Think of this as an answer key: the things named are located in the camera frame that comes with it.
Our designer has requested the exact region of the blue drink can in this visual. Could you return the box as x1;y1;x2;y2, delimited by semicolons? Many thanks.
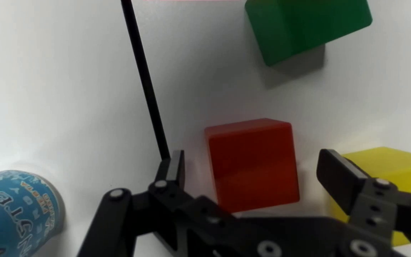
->
0;170;67;257

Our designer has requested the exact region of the red cube block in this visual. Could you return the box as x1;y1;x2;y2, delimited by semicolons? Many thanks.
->
202;118;301;215

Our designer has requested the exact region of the green cube block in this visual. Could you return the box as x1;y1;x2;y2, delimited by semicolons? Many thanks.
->
244;0;374;69

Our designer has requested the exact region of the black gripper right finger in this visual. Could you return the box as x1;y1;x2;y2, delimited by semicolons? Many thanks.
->
317;149;411;257

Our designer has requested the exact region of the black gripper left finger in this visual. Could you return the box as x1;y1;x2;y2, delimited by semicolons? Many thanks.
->
75;150;245;257

